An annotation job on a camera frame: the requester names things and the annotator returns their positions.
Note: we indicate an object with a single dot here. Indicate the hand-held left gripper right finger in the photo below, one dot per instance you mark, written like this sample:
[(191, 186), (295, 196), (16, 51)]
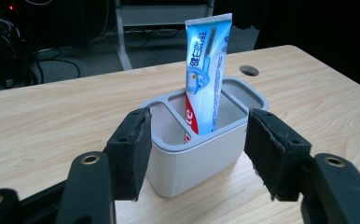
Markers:
[(277, 155)]

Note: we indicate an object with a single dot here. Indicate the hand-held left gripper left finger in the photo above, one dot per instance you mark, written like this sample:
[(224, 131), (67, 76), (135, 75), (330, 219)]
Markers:
[(130, 155)]

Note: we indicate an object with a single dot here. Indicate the grey plastic toothbrush holder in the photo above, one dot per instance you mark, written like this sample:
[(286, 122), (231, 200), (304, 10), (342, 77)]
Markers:
[(193, 168)]

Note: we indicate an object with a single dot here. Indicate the red and blue toothpaste tube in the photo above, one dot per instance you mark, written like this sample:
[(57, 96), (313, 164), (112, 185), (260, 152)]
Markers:
[(204, 77)]

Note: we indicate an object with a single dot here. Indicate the white desk frame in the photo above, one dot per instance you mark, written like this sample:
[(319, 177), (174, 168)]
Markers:
[(156, 15)]

